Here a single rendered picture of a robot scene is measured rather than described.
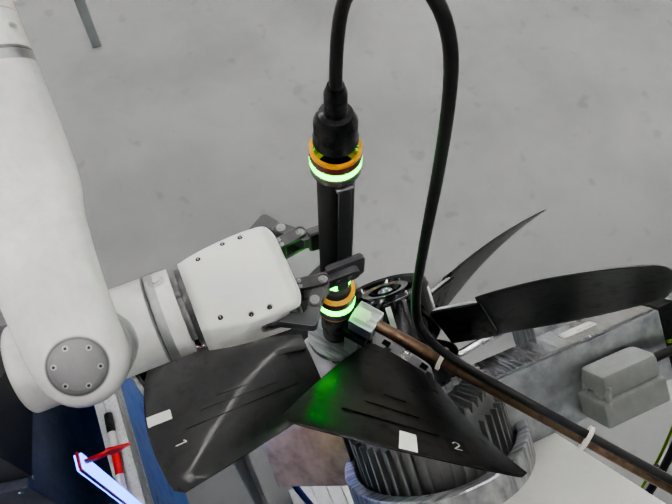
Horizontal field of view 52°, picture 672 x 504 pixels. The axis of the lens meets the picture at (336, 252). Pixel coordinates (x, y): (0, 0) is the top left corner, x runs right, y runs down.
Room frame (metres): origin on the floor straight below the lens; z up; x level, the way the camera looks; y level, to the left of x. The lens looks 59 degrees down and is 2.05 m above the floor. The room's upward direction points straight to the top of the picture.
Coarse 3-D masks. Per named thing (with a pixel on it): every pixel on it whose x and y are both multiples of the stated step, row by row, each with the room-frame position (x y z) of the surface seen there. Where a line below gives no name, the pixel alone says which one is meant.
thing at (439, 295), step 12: (444, 288) 0.47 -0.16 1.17; (432, 312) 0.39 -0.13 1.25; (444, 312) 0.39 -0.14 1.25; (456, 312) 0.39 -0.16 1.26; (468, 312) 0.39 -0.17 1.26; (480, 312) 0.39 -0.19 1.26; (444, 324) 0.39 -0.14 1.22; (456, 324) 0.39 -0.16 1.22; (468, 324) 0.38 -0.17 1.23; (480, 324) 0.39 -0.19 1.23; (492, 324) 0.39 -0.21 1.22; (456, 336) 0.39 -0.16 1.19; (468, 336) 0.38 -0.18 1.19; (480, 336) 0.38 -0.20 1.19; (492, 336) 0.38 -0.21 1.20
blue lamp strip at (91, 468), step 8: (80, 456) 0.22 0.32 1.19; (88, 464) 0.22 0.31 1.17; (88, 472) 0.21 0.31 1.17; (96, 472) 0.22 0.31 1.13; (104, 472) 0.23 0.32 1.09; (104, 480) 0.21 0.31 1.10; (112, 480) 0.23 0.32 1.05; (112, 488) 0.21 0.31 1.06; (120, 488) 0.22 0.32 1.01; (120, 496) 0.21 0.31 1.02; (128, 496) 0.22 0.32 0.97
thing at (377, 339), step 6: (378, 336) 0.36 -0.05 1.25; (384, 336) 0.36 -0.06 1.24; (372, 342) 0.34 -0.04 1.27; (378, 342) 0.34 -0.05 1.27; (390, 348) 0.34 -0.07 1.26; (396, 348) 0.35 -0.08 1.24; (402, 348) 0.35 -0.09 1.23; (396, 354) 0.33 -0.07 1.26; (408, 360) 0.33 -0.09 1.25; (414, 360) 0.33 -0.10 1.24; (420, 360) 0.34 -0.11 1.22; (432, 372) 0.32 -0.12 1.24
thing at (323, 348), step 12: (372, 312) 0.34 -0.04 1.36; (348, 324) 0.33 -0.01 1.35; (360, 324) 0.32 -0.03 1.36; (372, 324) 0.32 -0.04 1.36; (312, 336) 0.35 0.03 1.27; (348, 336) 0.32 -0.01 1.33; (360, 336) 0.32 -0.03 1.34; (372, 336) 0.32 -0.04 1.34; (312, 348) 0.34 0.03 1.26; (324, 348) 0.33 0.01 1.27; (336, 348) 0.33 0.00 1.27; (348, 348) 0.33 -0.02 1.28; (336, 360) 0.32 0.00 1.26
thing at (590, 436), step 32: (352, 0) 0.35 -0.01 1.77; (448, 32) 0.31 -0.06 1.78; (448, 64) 0.31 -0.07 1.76; (448, 96) 0.31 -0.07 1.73; (448, 128) 0.31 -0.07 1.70; (416, 288) 0.30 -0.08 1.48; (416, 320) 0.30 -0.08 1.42; (448, 352) 0.28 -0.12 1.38; (544, 416) 0.22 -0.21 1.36; (608, 448) 0.19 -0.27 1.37
